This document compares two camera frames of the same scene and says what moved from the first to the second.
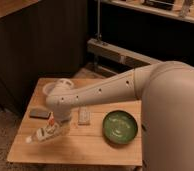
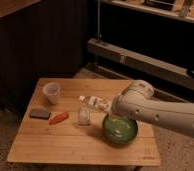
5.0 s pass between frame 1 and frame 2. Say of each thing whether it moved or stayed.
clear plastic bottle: moved
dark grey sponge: stayed
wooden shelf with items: stayed
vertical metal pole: stayed
